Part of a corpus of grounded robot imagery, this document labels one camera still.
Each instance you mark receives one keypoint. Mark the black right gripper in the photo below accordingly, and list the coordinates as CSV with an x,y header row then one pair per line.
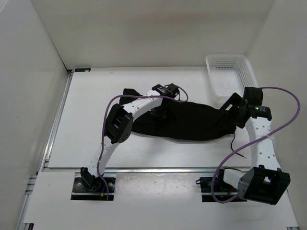
x,y
234,100

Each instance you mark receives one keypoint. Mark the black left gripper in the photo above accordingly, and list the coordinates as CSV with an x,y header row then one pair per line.
x,y
161,115

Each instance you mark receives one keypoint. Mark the black trousers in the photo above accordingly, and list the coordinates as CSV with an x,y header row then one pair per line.
x,y
186,121

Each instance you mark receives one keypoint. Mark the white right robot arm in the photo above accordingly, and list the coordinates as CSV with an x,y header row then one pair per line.
x,y
265,182

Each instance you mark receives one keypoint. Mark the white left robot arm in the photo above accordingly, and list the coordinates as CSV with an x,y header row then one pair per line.
x,y
117,127

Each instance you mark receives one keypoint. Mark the white perforated plastic basket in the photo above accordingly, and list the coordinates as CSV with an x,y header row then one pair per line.
x,y
229,73

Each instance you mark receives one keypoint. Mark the black label sticker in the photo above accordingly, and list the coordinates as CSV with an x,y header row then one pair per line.
x,y
82,70

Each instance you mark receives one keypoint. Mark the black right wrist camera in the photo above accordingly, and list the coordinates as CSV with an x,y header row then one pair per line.
x,y
253,96

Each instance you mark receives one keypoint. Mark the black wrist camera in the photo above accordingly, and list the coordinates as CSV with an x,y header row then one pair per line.
x,y
253,96
173,90

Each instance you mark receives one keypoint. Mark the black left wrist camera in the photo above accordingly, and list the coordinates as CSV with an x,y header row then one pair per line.
x,y
173,90

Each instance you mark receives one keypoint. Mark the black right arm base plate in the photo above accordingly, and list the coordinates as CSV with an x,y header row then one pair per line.
x,y
222,191

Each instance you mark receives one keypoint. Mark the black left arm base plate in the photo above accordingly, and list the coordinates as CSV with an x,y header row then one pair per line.
x,y
80,191

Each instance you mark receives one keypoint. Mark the aluminium left side rail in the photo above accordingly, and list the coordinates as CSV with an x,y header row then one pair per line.
x,y
53,131

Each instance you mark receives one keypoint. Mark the aluminium rail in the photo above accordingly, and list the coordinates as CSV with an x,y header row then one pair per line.
x,y
136,170
53,131

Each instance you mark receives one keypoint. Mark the aluminium front rail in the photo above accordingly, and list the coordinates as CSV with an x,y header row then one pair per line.
x,y
136,170

